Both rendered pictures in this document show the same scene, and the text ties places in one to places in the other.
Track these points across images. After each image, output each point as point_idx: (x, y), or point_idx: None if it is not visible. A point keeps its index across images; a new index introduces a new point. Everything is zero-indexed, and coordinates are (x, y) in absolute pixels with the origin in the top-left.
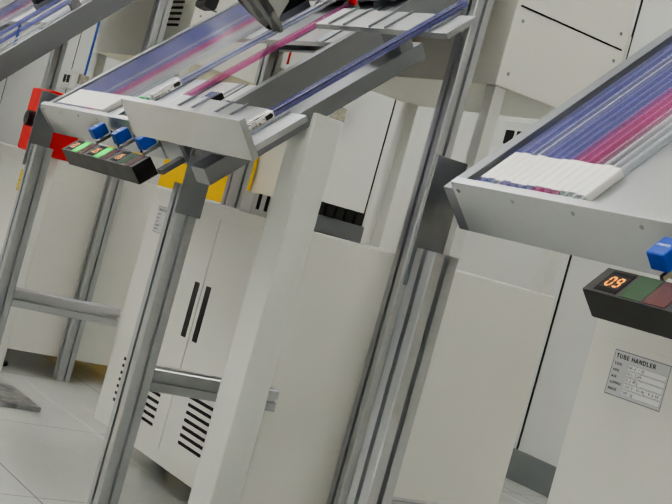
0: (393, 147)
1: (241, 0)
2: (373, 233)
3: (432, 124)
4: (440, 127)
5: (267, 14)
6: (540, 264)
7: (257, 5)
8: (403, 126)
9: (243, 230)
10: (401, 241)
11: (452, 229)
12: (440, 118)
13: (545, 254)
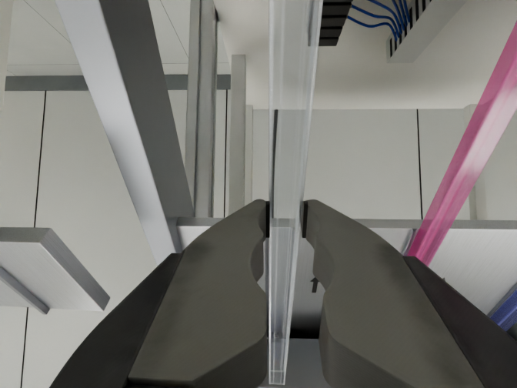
0: (481, 194)
1: (455, 356)
2: (470, 114)
3: (205, 166)
4: (188, 163)
5: (190, 252)
6: (249, 125)
7: (227, 306)
8: (476, 215)
9: None
10: (207, 22)
11: (235, 90)
12: (192, 175)
13: (247, 132)
